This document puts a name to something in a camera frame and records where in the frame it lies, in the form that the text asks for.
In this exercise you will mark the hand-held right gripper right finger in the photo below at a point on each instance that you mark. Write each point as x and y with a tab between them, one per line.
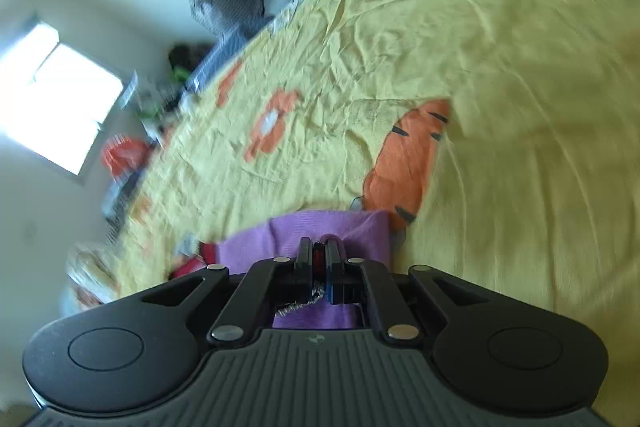
331	264

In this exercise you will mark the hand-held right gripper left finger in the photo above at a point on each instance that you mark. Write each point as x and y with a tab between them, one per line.
305	264

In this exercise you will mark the purple sweater with red collar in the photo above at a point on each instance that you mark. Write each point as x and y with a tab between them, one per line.
345	232

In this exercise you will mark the yellow carrot print bedsheet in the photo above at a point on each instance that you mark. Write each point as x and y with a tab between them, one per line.
450	107

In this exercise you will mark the orange plastic bag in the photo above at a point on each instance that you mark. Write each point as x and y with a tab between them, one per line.
125	157

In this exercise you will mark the blue quilted bed cover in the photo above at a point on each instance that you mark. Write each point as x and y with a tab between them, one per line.
225	52

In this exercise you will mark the green plastic stool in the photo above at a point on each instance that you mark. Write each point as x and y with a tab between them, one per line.
176	74

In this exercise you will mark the black backpack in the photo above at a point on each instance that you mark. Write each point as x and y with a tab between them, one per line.
187	56

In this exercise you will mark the houndstooth bag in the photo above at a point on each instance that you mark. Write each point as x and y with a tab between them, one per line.
225	9

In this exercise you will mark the window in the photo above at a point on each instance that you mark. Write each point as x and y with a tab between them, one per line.
55	97

